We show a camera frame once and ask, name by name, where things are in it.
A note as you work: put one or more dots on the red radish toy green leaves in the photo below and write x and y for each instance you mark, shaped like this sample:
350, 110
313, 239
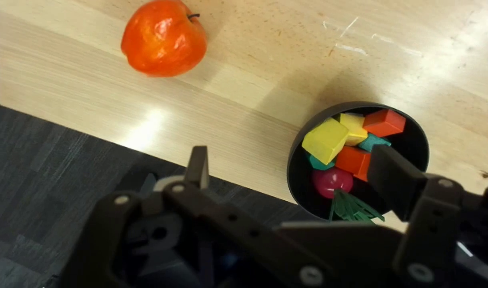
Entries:
332, 183

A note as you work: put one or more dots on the teal rectangular wooden block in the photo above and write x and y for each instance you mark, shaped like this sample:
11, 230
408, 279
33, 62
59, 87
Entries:
371, 142

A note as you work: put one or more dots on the yellow wooden cube block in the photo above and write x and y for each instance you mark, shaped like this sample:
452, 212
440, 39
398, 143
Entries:
324, 140

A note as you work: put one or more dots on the small yellow wooden block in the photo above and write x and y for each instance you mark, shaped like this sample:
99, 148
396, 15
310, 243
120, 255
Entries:
355, 129

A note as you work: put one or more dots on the black bowl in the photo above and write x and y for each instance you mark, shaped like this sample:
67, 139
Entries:
300, 182

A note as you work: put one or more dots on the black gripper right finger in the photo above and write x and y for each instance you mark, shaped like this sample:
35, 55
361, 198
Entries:
395, 182

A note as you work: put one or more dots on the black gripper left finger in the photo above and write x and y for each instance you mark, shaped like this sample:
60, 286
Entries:
198, 169

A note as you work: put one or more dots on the orange pumpkin toy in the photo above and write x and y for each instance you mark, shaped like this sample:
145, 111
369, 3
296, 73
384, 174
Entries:
163, 41

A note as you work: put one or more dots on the red wooden cube block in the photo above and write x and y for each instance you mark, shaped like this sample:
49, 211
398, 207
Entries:
353, 163

